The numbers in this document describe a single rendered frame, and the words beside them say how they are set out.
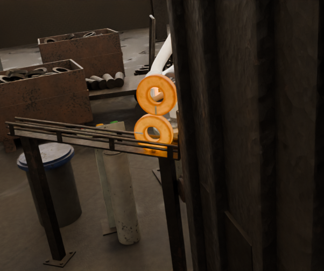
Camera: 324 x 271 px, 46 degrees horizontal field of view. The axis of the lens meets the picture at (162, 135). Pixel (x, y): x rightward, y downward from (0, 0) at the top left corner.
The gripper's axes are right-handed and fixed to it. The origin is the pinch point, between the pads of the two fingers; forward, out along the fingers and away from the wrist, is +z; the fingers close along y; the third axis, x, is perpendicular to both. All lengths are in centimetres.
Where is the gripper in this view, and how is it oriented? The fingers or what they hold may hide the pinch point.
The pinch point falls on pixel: (155, 90)
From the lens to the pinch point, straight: 143.0
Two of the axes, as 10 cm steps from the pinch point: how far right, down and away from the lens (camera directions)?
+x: -1.0, -9.4, -3.2
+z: -3.5, 3.3, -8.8
